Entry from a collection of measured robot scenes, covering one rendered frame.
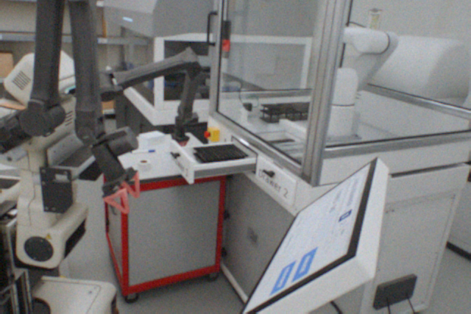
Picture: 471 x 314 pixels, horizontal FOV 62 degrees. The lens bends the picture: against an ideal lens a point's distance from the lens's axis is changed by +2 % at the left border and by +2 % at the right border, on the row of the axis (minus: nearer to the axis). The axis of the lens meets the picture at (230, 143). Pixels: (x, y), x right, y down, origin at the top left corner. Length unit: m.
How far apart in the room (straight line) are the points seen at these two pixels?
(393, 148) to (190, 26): 1.46
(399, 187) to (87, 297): 1.48
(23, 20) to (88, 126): 4.75
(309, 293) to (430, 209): 1.45
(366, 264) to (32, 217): 1.12
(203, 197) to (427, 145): 1.11
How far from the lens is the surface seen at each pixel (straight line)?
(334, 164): 1.53
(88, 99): 1.09
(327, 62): 1.40
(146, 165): 1.98
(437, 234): 2.28
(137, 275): 2.22
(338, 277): 0.70
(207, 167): 1.73
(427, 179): 1.98
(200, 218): 2.15
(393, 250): 2.07
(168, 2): 2.50
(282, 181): 1.62
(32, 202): 1.48
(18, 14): 5.81
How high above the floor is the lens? 1.56
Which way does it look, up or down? 19 degrees down
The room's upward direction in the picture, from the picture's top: 4 degrees clockwise
